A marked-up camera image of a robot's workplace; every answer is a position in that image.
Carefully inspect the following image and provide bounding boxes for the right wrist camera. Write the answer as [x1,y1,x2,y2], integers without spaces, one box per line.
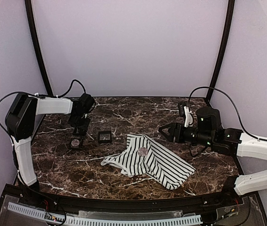
[178,102,194,128]

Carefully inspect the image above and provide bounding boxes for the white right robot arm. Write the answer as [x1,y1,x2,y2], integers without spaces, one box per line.
[159,106,267,196]

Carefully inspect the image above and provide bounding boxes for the black square box rear left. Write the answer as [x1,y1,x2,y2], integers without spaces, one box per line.
[73,128,87,137]

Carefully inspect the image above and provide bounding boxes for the black square box right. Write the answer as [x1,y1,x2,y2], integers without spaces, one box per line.
[97,130,112,144]

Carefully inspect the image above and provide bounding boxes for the black front table rail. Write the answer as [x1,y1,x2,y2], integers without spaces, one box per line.
[2,184,246,213]

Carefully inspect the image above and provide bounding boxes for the black right frame post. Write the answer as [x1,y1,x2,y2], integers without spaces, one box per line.
[209,0,235,88]

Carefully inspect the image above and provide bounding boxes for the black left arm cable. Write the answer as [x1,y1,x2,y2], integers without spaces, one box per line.
[0,79,87,165]

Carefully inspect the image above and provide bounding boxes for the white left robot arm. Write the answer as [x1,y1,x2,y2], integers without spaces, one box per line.
[5,93,96,190]

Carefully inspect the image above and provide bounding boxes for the black left frame post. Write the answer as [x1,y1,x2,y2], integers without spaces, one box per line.
[24,0,53,96]

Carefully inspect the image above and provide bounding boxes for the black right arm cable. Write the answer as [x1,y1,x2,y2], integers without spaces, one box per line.
[187,86,267,143]

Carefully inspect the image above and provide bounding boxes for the black square box front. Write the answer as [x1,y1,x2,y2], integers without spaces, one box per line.
[69,137,84,150]

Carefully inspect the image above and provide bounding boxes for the striped black white garment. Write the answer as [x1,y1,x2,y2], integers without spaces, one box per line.
[101,134,195,190]

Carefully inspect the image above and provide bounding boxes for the black square box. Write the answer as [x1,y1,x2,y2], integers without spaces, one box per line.
[73,128,87,137]
[97,130,112,144]
[69,137,84,150]

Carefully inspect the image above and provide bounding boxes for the black frame post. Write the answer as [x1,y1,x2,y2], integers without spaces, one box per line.
[24,0,53,96]
[209,0,235,88]

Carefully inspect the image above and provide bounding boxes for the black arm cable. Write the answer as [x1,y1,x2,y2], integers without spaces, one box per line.
[0,79,87,165]
[187,86,267,143]

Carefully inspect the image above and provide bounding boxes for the white slotted cable duct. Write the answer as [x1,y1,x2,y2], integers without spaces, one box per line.
[7,202,203,226]

